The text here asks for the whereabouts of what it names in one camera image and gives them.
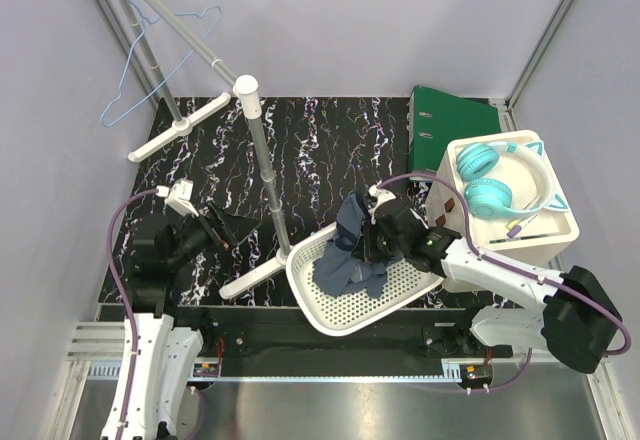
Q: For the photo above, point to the navy blue tank top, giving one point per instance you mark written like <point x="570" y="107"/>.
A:
<point x="338" y="271"/>

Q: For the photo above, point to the white perforated plastic basket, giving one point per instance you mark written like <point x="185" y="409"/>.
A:
<point x="349" y="313"/>

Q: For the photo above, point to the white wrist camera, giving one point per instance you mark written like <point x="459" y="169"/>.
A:
<point x="178" y="197"/>
<point x="376" y="197"/>

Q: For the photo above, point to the teal cat-ear headphones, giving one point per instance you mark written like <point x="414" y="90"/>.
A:
<point x="489" y="198"/>

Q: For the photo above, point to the green ring binder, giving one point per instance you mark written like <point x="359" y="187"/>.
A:
<point x="436" y="118"/>

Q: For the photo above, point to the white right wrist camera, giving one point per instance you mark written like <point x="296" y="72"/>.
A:
<point x="376" y="197"/>

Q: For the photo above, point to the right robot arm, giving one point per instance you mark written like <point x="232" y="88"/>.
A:
<point x="568" y="314"/>

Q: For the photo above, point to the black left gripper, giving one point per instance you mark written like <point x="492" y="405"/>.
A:
<point x="230" y="233"/>

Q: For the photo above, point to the white clothes rack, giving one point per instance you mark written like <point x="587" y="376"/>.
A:
<point x="246" y="89"/>

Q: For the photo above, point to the light blue wire hanger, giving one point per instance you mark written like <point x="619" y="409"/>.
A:
<point x="150" y="60"/>

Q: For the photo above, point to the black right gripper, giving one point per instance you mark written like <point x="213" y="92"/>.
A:
<point x="365" y="247"/>

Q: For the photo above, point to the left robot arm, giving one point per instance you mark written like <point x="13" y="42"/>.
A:
<point x="161" y="345"/>

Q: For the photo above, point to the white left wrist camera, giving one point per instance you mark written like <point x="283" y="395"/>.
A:
<point x="178" y="197"/>

